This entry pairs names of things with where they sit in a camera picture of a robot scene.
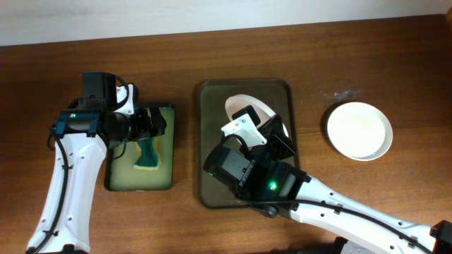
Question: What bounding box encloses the yellow green sponge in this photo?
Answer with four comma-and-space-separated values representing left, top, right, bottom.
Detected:
133, 137, 160, 170

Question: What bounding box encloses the white plate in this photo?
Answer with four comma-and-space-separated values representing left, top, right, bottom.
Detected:
326, 102, 393, 162
220, 94, 277, 147

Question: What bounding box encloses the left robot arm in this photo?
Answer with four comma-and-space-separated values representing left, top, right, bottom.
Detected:
26, 72, 168, 253

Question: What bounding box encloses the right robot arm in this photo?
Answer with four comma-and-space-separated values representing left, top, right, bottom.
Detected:
203, 105, 451, 253

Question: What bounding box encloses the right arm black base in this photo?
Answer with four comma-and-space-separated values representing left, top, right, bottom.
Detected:
295, 237, 374, 254

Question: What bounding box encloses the black soapy water tray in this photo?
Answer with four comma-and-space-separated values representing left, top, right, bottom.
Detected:
104, 102, 175, 192

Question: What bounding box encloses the brown serving tray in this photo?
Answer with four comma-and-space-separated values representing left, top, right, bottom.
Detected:
197, 78, 297, 209

